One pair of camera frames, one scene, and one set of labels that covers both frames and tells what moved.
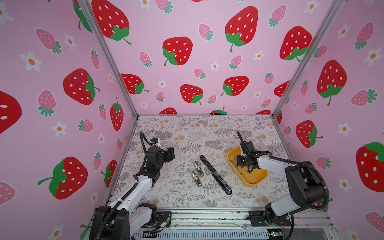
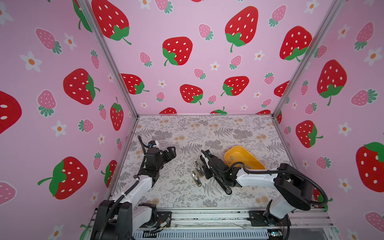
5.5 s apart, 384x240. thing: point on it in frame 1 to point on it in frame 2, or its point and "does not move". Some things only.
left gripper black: [168, 154] does not move
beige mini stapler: [198, 168] does not move
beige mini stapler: [197, 180] does not move
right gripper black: [238, 160] to [205, 168]
